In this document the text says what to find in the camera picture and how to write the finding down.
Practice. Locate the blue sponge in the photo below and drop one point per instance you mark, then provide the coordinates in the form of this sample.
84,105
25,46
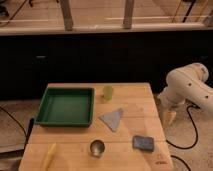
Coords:
143,143

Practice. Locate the green translucent cup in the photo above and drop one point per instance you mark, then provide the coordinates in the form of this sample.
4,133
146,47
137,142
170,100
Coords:
108,93

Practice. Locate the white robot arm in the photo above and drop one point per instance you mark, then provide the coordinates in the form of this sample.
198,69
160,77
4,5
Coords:
186,83

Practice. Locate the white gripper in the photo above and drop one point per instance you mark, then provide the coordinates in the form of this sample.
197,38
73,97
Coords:
170,100

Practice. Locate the small metal cup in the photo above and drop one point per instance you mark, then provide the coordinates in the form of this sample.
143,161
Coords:
97,148

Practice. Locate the blue triangular cloth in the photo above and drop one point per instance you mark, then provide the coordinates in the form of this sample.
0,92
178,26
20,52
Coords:
112,119

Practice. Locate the green plastic tray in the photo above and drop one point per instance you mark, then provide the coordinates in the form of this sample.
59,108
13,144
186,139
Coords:
66,107

